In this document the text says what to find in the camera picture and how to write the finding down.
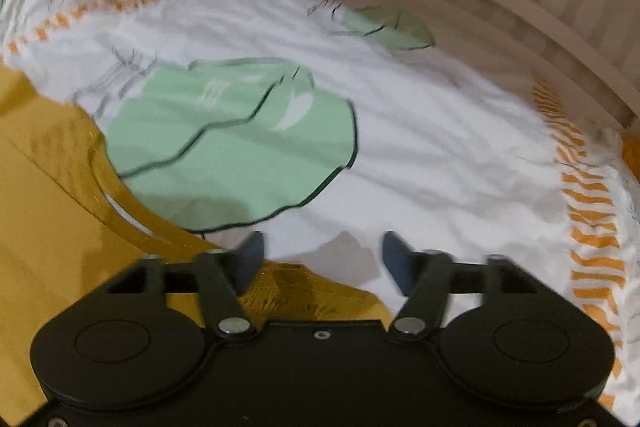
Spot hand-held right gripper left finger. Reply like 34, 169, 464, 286
106, 231, 266, 339

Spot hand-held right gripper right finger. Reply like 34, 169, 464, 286
382, 231, 540, 339

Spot yellow knit sweater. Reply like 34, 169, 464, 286
0, 66, 392, 427

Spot white printed bed sheet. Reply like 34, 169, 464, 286
0, 0, 640, 410

